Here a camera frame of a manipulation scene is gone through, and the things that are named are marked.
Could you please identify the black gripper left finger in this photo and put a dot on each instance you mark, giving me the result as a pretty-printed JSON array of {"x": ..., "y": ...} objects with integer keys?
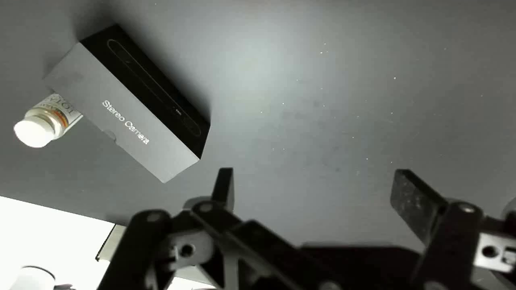
[{"x": 224, "y": 190}]

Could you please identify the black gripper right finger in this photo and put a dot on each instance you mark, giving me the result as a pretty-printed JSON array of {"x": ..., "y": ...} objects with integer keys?
[{"x": 417, "y": 203}]

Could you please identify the small white-capped bottle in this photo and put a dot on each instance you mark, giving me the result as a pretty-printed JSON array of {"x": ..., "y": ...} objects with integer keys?
[{"x": 48, "y": 120}]

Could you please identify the black stereo camera box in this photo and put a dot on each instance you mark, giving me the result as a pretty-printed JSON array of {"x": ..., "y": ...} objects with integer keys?
[{"x": 111, "y": 79}]

